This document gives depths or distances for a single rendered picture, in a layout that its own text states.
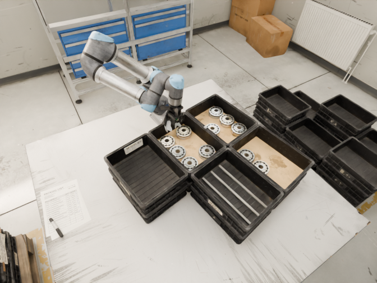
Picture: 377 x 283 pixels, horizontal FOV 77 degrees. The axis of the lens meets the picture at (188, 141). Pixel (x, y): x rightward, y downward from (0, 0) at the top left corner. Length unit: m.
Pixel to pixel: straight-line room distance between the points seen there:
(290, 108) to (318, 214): 1.21
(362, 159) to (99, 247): 2.03
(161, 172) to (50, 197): 0.68
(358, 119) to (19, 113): 3.70
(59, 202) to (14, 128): 1.87
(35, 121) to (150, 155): 2.07
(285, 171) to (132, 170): 0.91
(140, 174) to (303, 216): 0.97
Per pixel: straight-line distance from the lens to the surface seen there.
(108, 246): 1.42
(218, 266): 1.35
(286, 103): 2.57
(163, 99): 1.72
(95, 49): 1.41
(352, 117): 2.73
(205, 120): 1.69
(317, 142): 2.47
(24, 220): 2.55
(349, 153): 2.36
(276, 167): 1.53
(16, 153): 3.07
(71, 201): 1.60
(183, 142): 1.54
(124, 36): 3.13
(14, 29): 3.83
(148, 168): 1.43
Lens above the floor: 2.01
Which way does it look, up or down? 50 degrees down
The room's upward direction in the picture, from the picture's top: 2 degrees clockwise
